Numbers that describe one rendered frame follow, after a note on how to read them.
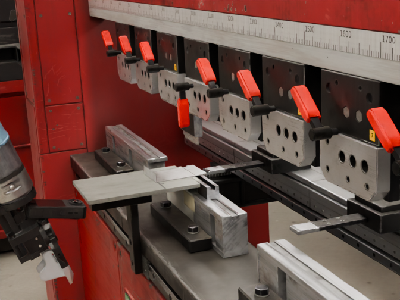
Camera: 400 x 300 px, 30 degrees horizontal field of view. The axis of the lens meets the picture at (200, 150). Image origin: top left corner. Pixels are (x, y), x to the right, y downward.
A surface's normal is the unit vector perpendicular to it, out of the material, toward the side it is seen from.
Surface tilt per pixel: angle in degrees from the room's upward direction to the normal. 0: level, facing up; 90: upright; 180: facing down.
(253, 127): 90
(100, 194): 0
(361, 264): 0
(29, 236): 90
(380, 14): 90
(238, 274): 0
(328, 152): 90
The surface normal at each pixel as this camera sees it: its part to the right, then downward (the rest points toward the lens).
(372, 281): -0.05, -0.97
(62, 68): 0.35, 0.22
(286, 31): -0.93, 0.13
